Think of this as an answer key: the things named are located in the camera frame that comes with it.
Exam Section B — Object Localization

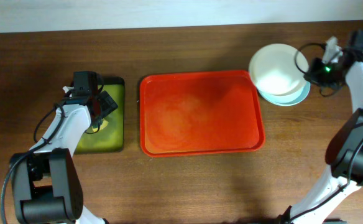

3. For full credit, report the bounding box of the green and yellow sponge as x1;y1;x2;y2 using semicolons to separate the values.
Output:
88;119;109;134

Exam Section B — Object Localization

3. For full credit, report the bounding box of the light blue plate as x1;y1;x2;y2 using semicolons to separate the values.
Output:
259;82;311;106

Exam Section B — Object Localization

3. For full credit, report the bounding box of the cream white plate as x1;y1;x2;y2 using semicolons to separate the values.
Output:
249;44;308;96

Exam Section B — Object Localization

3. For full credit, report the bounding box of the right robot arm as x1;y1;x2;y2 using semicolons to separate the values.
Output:
276;49;363;223

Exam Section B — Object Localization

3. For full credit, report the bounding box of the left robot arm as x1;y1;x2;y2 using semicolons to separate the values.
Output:
5;90;117;223

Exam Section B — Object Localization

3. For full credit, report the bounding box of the black tray with soapy water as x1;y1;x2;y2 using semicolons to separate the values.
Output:
75;77;125;154

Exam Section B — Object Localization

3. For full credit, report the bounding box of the red plastic tray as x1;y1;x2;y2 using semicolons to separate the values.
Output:
139;70;265;157

